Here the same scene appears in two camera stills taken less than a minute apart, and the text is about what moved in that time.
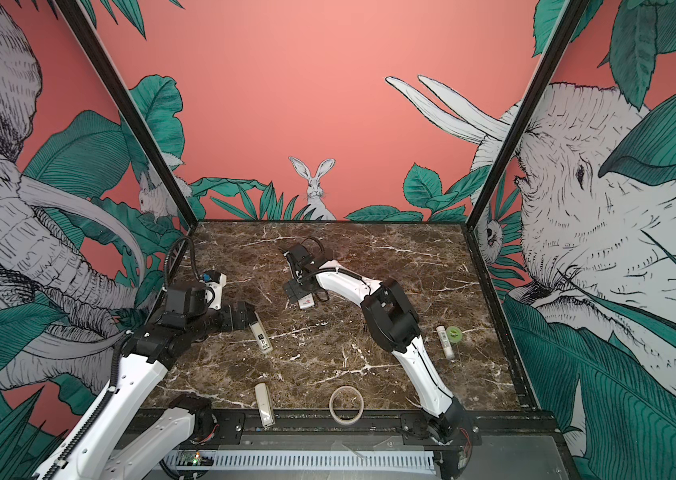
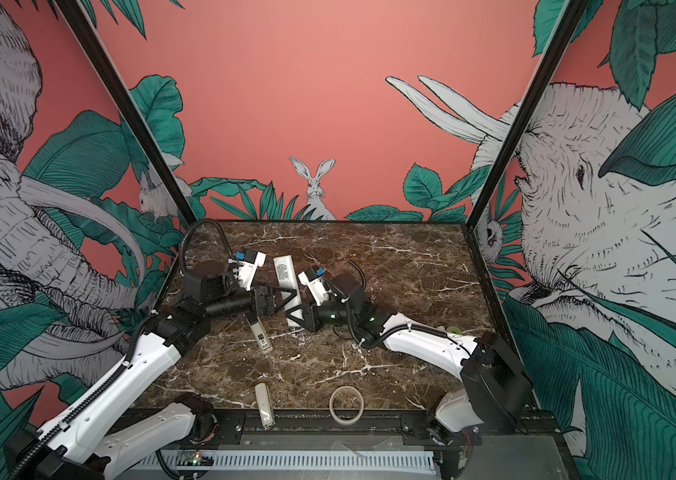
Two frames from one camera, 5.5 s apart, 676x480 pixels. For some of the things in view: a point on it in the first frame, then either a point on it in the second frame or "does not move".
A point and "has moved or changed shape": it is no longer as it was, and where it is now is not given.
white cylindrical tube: x=264 y=404 does not move
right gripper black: x=298 y=292 → x=314 y=316
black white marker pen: x=263 y=341 does not move
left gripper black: x=243 y=318 → x=268 y=296
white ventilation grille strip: x=390 y=461 does not move
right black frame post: x=559 y=44 does not move
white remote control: x=306 y=301 has moved or changed shape
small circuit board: x=194 y=458 does not move
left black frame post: x=128 y=112 does not move
